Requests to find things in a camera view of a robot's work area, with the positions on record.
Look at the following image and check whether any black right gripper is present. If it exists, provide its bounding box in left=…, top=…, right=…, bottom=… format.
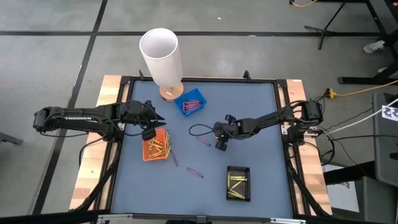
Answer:
left=213, top=121, right=239, bottom=152

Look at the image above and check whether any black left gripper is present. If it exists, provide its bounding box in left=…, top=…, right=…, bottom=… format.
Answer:
left=121, top=100, right=157, bottom=141

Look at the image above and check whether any orange plastic basket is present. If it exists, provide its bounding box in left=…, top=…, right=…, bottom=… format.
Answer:
left=142, top=128, right=169, bottom=162

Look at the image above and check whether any black plastic basket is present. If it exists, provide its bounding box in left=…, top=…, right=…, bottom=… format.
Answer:
left=226, top=165, right=252, bottom=202

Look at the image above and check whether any blue plastic basket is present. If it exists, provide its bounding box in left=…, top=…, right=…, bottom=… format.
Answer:
left=174, top=88, right=208, bottom=118

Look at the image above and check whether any round wooden lamp base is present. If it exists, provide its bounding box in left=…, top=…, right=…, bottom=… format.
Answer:
left=159, top=81, right=185, bottom=103

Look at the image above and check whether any wooden table side board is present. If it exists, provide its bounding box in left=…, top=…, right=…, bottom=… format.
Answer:
left=68, top=74, right=133, bottom=211
left=284, top=78, right=333, bottom=216

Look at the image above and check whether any white cylindrical lamp shade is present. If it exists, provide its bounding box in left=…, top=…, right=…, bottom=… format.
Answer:
left=139, top=27, right=184, bottom=89

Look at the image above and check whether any grey chair leg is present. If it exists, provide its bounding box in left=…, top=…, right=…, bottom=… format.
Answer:
left=0, top=131, right=24, bottom=146

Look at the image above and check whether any black floor stand base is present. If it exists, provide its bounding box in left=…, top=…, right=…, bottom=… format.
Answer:
left=337, top=61, right=398, bottom=86

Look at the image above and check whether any grey floor box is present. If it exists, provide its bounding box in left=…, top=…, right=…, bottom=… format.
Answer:
left=323, top=175, right=398, bottom=224

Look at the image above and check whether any grey side desk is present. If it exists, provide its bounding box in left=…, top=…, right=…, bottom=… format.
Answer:
left=371, top=92, right=398, bottom=188

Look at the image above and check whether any black tripod stand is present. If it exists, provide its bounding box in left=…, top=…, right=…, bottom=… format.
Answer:
left=303, top=0, right=390, bottom=51

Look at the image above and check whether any fiducial marker sheet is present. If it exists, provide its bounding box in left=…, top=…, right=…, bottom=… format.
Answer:
left=381, top=105, right=398, bottom=123

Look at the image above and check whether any person's foot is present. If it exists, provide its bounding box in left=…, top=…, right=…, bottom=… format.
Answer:
left=363, top=39, right=387, bottom=55

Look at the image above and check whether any black looped gripper cable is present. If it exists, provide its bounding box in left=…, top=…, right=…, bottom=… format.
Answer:
left=188, top=123, right=216, bottom=138
left=123, top=101, right=160, bottom=138

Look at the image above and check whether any black table frame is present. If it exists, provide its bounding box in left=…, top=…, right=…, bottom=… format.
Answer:
left=93, top=70, right=312, bottom=218

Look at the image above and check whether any silver frame rail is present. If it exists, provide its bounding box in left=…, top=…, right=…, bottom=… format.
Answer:
left=96, top=212, right=307, bottom=224

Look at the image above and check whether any black floor cable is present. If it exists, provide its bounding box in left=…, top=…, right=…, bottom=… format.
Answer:
left=323, top=133, right=398, bottom=141

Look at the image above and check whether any white cable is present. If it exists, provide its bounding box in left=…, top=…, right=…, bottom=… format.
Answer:
left=323, top=98, right=398, bottom=137

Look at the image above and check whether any yellow extension cord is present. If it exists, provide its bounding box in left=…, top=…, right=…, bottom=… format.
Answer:
left=325, top=80, right=398, bottom=100

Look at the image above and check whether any yellow floor cable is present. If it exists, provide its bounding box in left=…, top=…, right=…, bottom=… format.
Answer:
left=289, top=0, right=318, bottom=8

